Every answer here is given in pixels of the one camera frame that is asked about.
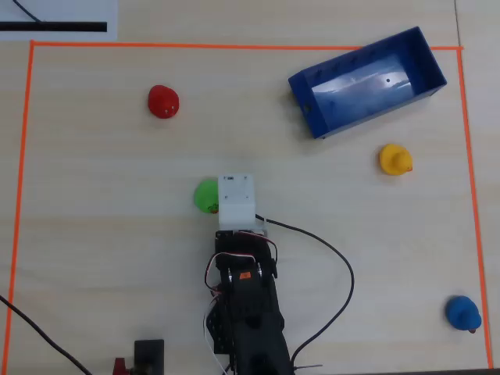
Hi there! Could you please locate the thin black cable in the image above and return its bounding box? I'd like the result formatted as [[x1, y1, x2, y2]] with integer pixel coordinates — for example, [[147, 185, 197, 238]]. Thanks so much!
[[12, 0, 46, 23]]

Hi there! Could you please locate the blue plastic box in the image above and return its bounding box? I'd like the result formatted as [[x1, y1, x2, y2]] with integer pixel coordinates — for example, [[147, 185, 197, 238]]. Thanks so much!
[[287, 26, 448, 140]]

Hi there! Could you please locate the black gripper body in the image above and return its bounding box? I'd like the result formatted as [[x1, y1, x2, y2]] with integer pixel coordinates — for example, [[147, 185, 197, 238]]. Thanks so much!
[[214, 229, 271, 255]]

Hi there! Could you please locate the yellow rubber duck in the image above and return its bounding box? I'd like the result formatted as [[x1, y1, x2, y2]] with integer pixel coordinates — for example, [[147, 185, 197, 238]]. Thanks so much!
[[378, 143, 414, 177]]

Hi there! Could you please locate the long black cable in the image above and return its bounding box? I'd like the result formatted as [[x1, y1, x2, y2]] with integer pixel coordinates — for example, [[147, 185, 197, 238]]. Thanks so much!
[[0, 295, 93, 375]]

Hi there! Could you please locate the white camera box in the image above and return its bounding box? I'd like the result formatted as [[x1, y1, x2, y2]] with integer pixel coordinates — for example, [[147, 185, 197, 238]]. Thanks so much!
[[217, 171, 270, 235]]

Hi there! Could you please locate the long orange tape strip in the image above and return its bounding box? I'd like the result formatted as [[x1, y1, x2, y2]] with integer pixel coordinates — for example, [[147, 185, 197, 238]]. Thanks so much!
[[30, 40, 465, 52]]

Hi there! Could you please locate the black camera cable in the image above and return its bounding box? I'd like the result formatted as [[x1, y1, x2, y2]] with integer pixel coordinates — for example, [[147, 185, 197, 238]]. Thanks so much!
[[255, 213, 355, 366]]

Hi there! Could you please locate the blue rubber duck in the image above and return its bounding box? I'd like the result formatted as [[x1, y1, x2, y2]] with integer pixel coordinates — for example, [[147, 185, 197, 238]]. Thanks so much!
[[445, 295, 483, 334]]

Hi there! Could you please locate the black clamp stand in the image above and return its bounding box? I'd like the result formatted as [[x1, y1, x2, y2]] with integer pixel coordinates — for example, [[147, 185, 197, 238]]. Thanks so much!
[[134, 338, 166, 375]]

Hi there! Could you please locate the red rubber duck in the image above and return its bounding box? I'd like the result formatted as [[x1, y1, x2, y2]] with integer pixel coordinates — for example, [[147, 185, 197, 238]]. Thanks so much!
[[147, 84, 180, 120]]

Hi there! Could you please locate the green rubber duck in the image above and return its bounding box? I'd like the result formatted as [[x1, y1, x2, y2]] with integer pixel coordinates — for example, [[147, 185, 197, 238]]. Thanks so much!
[[194, 178, 220, 215]]

